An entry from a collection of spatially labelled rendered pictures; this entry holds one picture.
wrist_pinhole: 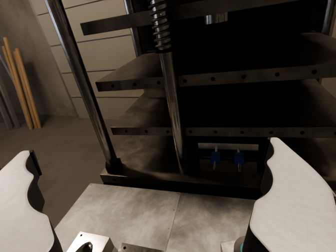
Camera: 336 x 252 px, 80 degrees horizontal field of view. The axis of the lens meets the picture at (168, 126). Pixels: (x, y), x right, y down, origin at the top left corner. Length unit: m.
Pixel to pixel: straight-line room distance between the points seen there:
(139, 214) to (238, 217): 0.40
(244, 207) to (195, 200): 0.20
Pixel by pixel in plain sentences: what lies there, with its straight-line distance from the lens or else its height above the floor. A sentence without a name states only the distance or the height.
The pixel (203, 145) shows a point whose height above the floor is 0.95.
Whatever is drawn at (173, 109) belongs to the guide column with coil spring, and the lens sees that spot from 0.87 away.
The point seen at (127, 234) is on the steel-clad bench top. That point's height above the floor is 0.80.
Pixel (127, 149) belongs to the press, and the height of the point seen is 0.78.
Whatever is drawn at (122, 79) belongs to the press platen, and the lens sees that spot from 0.96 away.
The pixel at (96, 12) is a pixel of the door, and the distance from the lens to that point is 3.29.
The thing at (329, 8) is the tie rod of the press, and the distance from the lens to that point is 1.51.
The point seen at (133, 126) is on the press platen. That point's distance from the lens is 1.06.
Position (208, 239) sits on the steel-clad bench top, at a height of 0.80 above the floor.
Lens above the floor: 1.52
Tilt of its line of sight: 29 degrees down
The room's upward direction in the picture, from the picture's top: 10 degrees counter-clockwise
